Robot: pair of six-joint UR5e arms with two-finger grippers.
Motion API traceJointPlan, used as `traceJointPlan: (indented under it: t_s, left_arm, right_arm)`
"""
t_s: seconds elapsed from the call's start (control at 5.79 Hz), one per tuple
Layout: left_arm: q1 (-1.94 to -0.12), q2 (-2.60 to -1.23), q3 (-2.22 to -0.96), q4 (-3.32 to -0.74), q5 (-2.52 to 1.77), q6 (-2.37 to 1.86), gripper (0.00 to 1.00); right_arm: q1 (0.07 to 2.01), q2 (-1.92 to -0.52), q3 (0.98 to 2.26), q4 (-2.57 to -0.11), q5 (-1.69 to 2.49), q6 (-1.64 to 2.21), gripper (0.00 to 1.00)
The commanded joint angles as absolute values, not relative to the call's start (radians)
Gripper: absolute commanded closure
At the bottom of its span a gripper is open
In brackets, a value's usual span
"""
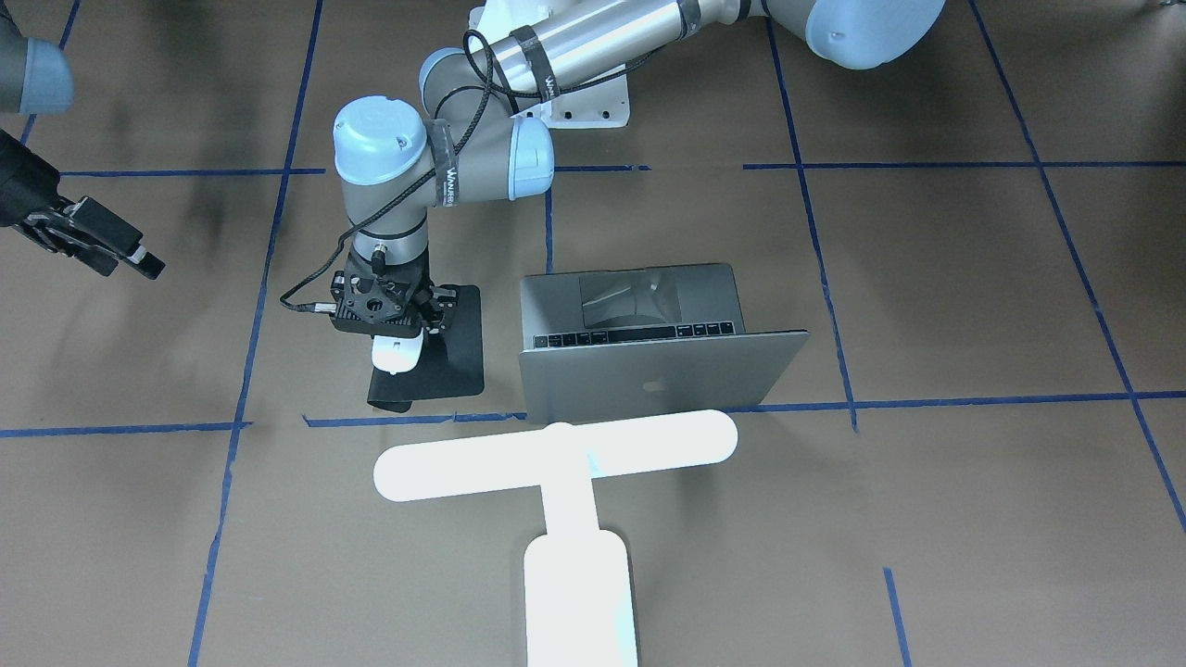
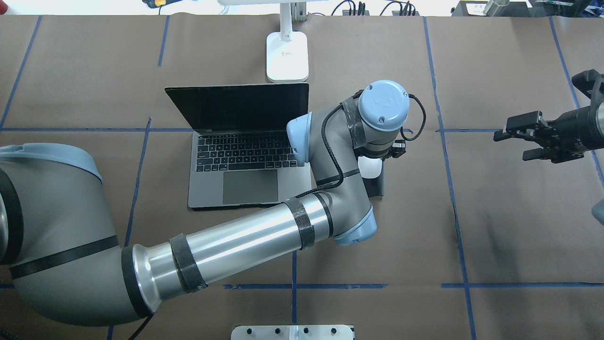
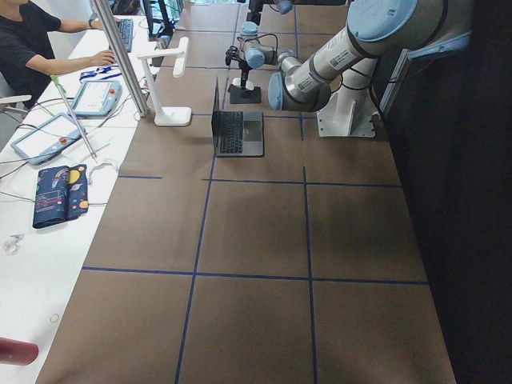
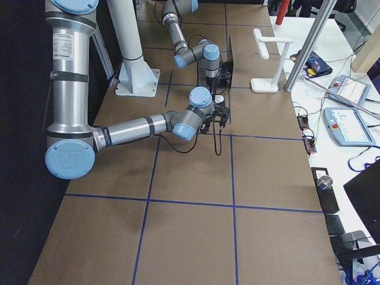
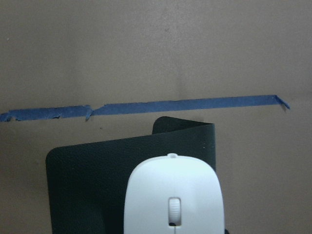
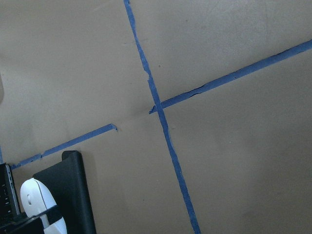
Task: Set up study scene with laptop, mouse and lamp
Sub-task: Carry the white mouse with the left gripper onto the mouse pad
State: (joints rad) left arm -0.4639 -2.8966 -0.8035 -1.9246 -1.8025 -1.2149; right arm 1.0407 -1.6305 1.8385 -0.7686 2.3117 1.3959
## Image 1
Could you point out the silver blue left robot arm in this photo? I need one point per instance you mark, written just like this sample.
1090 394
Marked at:
476 136

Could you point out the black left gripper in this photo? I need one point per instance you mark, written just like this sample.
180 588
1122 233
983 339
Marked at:
437 304

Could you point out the white computer mouse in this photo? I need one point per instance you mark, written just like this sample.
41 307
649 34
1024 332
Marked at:
397 355

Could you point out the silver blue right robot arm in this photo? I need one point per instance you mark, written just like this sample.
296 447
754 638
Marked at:
37 80

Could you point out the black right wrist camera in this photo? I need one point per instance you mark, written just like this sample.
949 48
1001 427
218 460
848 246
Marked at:
109 239

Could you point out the grey laptop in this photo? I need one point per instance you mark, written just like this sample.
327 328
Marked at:
606 345

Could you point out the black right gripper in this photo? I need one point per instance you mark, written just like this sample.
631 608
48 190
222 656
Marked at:
26 183

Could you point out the white desk lamp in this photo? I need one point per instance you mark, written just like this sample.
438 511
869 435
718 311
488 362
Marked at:
578 602

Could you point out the black mouse pad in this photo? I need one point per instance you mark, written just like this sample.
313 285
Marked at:
450 365

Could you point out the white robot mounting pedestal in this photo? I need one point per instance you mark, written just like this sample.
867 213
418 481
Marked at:
605 106

